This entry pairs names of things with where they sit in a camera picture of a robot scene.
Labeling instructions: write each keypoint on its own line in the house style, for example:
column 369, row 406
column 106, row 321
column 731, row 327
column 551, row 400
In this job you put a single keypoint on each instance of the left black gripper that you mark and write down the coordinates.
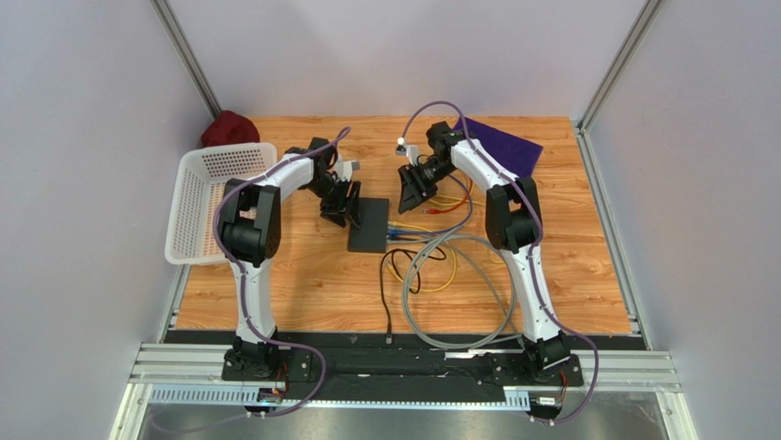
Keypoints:
column 345, row 207

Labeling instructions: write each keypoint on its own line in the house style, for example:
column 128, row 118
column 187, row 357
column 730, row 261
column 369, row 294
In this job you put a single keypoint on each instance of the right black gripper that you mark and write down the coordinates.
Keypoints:
column 418, row 181

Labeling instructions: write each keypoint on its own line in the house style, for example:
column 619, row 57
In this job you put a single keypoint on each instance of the black network switch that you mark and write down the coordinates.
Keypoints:
column 372, row 236

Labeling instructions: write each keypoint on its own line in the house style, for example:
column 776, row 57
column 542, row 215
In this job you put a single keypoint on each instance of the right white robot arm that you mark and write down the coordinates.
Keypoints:
column 513, row 226

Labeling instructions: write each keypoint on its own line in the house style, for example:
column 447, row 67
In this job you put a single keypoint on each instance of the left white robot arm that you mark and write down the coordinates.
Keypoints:
column 247, row 228

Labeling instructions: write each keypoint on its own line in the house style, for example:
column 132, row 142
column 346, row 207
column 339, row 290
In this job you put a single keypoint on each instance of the purple cloth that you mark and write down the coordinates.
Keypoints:
column 514, row 154

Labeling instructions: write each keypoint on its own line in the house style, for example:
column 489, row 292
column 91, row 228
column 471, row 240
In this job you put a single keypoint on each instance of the dark red cloth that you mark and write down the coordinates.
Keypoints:
column 229, row 128

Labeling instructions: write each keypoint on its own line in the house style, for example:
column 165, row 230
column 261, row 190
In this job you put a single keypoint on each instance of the white plastic basket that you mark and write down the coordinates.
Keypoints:
column 199, row 188

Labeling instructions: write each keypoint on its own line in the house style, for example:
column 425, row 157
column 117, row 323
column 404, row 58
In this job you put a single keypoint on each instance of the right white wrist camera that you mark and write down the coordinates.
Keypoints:
column 406, row 149

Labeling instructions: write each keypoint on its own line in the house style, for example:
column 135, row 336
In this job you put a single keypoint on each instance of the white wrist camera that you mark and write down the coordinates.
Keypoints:
column 406, row 149
column 344, row 169

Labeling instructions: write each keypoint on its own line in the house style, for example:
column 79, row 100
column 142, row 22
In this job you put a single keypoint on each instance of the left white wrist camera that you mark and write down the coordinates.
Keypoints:
column 344, row 169

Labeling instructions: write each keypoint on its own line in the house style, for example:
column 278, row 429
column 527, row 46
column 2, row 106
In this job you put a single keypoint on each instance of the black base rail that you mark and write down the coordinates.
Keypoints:
column 372, row 367

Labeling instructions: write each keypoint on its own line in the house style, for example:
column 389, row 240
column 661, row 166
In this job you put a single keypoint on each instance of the aluminium frame rail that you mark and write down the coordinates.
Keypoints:
column 192, row 374

